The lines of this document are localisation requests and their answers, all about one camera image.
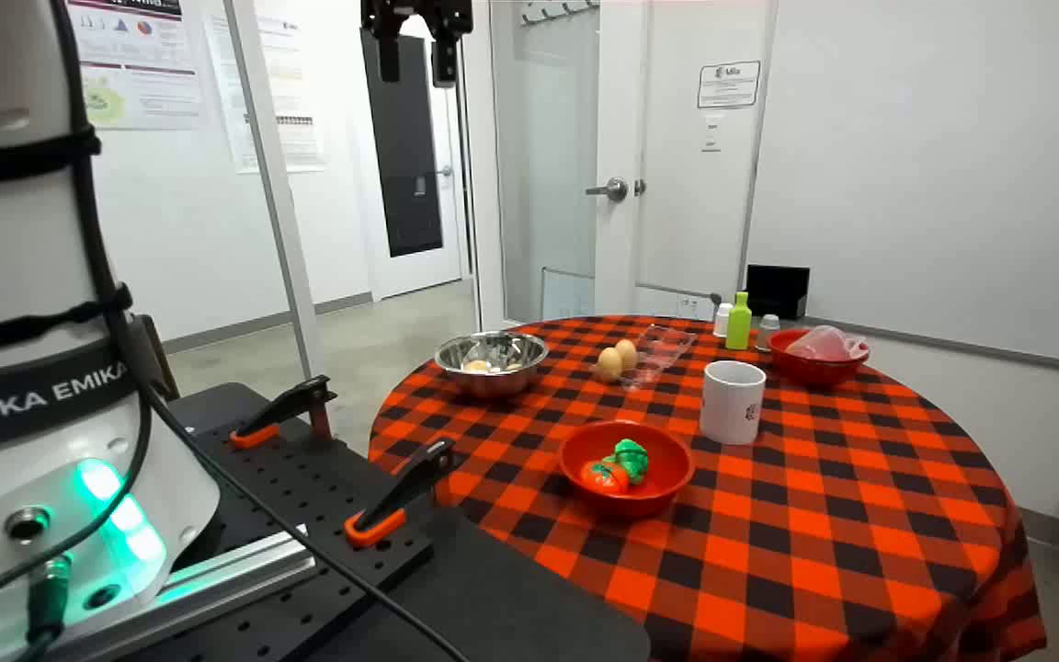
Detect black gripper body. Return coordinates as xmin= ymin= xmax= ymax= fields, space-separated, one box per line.
xmin=359 ymin=0 xmax=473 ymax=46

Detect metal bowl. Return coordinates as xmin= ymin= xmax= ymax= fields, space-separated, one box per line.
xmin=433 ymin=329 xmax=551 ymax=400

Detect clear plastic egg carton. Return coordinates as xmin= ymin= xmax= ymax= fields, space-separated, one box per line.
xmin=598 ymin=321 xmax=707 ymax=394

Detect orange plastic bowl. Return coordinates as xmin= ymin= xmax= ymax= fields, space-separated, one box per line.
xmin=553 ymin=419 xmax=697 ymax=521

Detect red bowl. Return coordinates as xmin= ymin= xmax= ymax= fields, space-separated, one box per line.
xmin=763 ymin=329 xmax=873 ymax=394

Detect white paper sheet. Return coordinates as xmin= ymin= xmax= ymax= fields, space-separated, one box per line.
xmin=245 ymin=0 xmax=330 ymax=173

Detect white door with dark window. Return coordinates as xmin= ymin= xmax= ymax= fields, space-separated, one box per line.
xmin=351 ymin=0 xmax=470 ymax=304

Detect black orange clamp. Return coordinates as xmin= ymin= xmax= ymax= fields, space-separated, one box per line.
xmin=341 ymin=438 xmax=458 ymax=553
xmin=229 ymin=373 xmax=341 ymax=455

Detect green bottle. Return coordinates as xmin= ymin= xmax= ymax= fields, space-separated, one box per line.
xmin=725 ymin=292 xmax=758 ymax=358

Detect green toy vegetable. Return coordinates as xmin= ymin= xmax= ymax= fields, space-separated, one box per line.
xmin=606 ymin=434 xmax=654 ymax=486

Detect orange toy vegetable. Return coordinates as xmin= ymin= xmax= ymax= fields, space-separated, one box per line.
xmin=577 ymin=455 xmax=633 ymax=495

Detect white mug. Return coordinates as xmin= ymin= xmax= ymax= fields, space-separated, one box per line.
xmin=693 ymin=358 xmax=767 ymax=449

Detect pink cloth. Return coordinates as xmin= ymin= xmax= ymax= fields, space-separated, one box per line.
xmin=784 ymin=323 xmax=872 ymax=366

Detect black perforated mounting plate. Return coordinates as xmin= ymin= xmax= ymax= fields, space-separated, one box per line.
xmin=120 ymin=380 xmax=659 ymax=662

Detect red black plaid tablecloth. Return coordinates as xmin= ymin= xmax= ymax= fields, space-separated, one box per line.
xmin=362 ymin=314 xmax=1052 ymax=662

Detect wall coat hooks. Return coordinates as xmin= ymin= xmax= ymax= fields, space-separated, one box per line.
xmin=513 ymin=0 xmax=601 ymax=30

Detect grey metal post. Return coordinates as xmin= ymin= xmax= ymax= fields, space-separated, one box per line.
xmin=219 ymin=0 xmax=325 ymax=385

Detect silver door handle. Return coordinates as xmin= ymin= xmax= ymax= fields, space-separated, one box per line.
xmin=583 ymin=177 xmax=637 ymax=205

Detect wall poster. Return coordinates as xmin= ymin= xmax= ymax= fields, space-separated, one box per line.
xmin=64 ymin=0 xmax=210 ymax=138

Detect white wall sign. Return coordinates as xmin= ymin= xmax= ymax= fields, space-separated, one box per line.
xmin=693 ymin=55 xmax=763 ymax=114

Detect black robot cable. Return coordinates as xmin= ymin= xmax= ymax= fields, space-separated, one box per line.
xmin=47 ymin=0 xmax=473 ymax=662

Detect black velcro strap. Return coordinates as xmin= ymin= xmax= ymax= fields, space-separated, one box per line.
xmin=0 ymin=282 xmax=134 ymax=366
xmin=0 ymin=124 xmax=106 ymax=190

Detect black wall box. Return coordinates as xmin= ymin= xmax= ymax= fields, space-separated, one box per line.
xmin=742 ymin=260 xmax=812 ymax=323

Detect aluminium rail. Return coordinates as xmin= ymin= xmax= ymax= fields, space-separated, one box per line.
xmin=47 ymin=525 xmax=325 ymax=662

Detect black cable with green plug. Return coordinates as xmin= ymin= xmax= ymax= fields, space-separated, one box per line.
xmin=0 ymin=389 xmax=162 ymax=662

